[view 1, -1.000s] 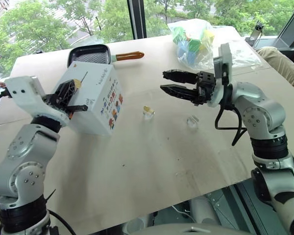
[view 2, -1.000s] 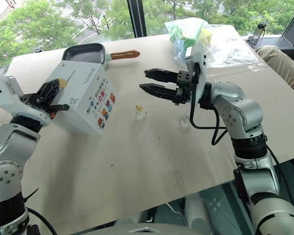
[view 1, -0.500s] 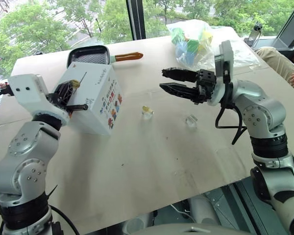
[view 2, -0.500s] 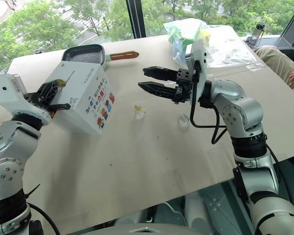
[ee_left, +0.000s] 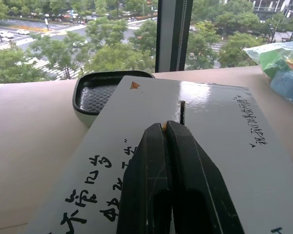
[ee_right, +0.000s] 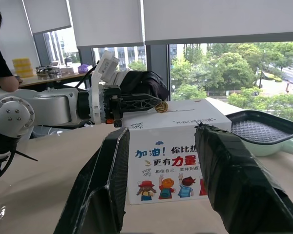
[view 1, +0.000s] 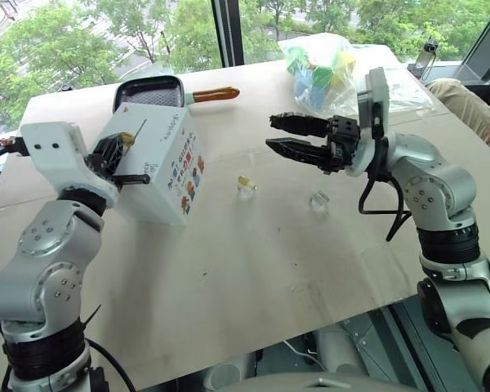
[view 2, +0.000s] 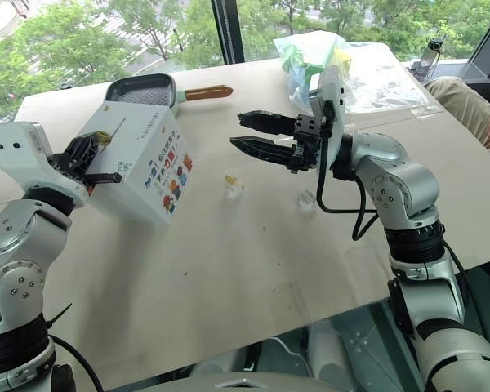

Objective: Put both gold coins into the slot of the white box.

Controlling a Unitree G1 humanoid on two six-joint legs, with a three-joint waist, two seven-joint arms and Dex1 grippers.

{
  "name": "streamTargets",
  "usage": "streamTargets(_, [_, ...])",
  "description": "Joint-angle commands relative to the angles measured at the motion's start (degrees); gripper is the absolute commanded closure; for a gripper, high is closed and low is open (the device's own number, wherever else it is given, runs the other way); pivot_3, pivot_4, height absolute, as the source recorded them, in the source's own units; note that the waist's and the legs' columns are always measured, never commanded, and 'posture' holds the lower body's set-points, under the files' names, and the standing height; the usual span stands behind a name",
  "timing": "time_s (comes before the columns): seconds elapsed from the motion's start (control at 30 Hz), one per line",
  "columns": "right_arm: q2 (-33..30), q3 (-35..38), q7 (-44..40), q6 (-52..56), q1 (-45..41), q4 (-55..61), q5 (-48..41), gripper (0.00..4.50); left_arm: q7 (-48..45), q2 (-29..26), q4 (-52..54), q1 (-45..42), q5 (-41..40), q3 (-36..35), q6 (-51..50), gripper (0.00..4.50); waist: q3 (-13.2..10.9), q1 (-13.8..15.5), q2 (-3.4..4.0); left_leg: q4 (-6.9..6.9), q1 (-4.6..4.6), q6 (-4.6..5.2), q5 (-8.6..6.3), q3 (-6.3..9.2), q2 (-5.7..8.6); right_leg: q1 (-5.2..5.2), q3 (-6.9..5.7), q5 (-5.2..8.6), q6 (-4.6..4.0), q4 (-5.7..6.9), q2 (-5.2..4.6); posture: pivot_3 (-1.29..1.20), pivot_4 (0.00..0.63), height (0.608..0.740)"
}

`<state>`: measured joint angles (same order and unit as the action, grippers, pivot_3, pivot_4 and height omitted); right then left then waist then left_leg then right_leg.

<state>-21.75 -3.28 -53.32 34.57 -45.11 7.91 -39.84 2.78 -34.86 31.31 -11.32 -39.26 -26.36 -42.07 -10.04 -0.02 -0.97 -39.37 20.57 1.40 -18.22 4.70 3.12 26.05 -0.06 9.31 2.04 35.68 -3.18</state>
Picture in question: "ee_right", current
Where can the pile of metal parts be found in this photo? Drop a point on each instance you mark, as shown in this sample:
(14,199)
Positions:
(48,72)

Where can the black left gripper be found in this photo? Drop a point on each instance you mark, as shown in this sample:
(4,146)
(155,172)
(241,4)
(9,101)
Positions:
(111,102)

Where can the yellow stacked containers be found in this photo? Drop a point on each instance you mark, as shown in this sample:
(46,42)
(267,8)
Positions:
(23,67)

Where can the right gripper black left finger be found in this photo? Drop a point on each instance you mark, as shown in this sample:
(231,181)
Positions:
(100,185)

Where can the black cloth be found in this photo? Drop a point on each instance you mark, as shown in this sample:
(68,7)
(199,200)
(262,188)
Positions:
(151,83)

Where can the mint green grill pan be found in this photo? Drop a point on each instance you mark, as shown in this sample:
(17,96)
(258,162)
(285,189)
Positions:
(258,131)

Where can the white cartoon-printed slot box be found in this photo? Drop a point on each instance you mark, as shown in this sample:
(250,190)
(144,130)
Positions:
(161,136)

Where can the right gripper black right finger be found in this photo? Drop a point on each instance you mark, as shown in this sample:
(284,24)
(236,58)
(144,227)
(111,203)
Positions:
(234,180)

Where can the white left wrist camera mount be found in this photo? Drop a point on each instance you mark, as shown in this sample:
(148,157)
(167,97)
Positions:
(107,65)

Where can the purple bag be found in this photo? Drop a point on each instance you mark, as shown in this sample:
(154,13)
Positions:
(84,68)

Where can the wooden background table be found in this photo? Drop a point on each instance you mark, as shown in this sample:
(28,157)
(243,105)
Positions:
(51,80)

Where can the white roller blind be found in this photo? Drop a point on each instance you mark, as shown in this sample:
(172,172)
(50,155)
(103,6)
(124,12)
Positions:
(107,22)
(222,19)
(47,14)

